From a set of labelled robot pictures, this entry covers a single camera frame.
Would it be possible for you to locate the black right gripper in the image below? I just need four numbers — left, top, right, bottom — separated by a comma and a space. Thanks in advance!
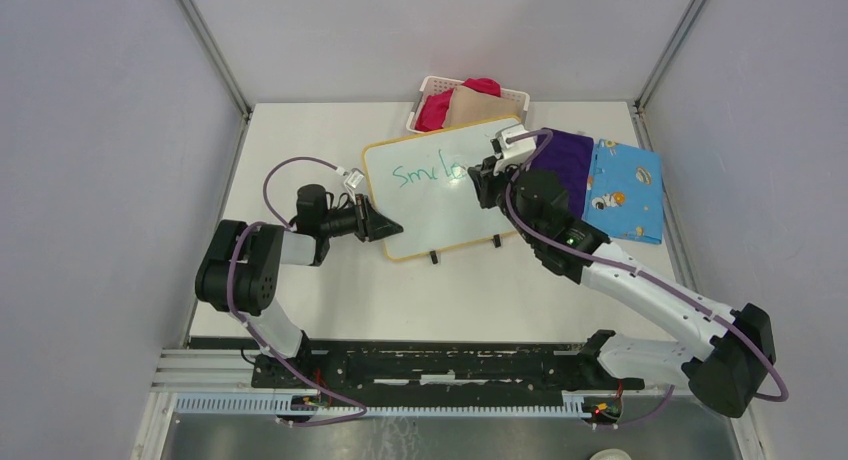
469, 153, 539, 245

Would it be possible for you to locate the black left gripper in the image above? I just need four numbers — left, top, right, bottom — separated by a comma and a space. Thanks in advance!
320, 194, 403, 243

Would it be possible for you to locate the yellow framed whiteboard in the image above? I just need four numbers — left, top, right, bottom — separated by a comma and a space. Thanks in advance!
362, 116, 520, 261

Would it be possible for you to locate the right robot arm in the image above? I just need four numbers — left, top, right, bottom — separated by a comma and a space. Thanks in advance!
468, 157, 788, 418

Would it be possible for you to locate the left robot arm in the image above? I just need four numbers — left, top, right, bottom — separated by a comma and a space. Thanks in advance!
194, 184, 404, 388

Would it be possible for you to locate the beige cloth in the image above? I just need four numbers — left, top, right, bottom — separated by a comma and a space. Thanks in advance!
443, 86, 523, 128

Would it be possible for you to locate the red cloth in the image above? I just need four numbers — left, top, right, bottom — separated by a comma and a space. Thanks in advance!
414, 78, 502, 132

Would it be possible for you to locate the purple towel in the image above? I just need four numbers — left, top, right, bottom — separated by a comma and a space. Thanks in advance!
531, 129, 595, 218

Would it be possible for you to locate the white plastic basket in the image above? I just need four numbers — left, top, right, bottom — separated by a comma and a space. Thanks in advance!
406, 76, 530, 134

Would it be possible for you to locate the blue patterned cloth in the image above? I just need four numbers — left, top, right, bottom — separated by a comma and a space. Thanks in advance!
583, 139, 664, 245

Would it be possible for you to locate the white round object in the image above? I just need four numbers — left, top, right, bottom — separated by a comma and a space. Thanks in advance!
589, 448, 632, 460

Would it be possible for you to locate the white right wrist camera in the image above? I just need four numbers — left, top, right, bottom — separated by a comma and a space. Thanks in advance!
491, 124, 538, 175

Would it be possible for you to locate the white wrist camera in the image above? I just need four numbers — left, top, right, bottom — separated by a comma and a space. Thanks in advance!
491, 124, 538, 175
336, 167, 365, 196

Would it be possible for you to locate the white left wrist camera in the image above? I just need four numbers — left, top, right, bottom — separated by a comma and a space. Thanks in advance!
336, 167, 365, 196

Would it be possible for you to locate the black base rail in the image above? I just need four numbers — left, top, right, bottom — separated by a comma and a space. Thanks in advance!
291, 339, 645, 408

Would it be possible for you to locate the white cable duct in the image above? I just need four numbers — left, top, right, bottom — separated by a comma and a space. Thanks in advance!
174, 393, 591, 420

